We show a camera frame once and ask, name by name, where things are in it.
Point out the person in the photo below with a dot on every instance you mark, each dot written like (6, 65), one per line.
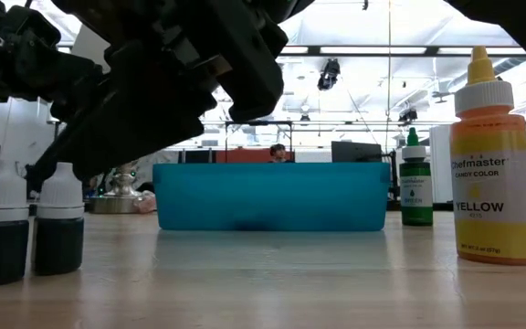
(279, 153)

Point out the black overhead beam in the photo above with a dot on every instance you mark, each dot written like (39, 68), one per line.
(381, 51)

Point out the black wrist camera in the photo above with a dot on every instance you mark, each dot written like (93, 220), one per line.
(256, 82)
(30, 27)

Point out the green Chefmaster colouring bottle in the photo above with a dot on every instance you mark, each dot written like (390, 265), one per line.
(416, 173)

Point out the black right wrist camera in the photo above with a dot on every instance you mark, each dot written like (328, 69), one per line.
(256, 82)

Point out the teal plastic bin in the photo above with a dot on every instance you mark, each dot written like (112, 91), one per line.
(267, 196)

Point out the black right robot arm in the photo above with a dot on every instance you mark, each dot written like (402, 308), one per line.
(518, 27)

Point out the white shade silver table lamp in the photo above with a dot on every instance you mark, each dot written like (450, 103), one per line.
(121, 203)

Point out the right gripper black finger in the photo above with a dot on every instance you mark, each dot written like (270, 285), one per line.
(153, 130)
(139, 77)

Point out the yellow Chefmaster colouring bottle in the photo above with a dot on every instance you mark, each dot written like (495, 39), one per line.
(491, 237)

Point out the crumpled clear wrapper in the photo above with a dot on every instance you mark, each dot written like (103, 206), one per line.
(145, 203)

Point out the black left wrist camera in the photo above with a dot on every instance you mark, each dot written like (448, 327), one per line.
(30, 27)

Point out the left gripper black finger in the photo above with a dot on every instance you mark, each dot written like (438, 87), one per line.
(48, 75)

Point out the red partition panel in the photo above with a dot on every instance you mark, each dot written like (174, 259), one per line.
(245, 156)

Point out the black hanging camera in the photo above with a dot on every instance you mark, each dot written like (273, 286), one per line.
(408, 115)
(329, 75)

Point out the black metal frame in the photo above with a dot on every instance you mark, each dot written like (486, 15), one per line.
(263, 122)

